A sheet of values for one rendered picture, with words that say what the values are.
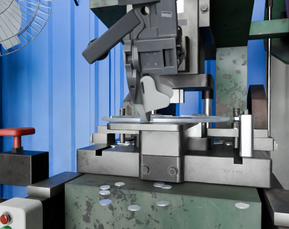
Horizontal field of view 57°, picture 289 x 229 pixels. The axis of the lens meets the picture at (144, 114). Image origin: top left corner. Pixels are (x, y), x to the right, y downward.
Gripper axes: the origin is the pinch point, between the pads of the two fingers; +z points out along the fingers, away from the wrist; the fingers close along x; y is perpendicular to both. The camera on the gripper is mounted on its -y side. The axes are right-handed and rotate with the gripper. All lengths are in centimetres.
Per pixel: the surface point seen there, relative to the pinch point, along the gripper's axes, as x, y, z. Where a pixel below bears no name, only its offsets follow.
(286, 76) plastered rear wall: 137, 55, 39
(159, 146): 5.6, 0.8, 10.3
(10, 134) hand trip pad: 0.2, -31.1, 4.9
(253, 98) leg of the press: 50, 25, 18
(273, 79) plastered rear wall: 136, 47, 41
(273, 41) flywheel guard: 91, 37, 7
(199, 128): 18.6, 8.4, 12.7
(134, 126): -3.0, -1.0, 0.7
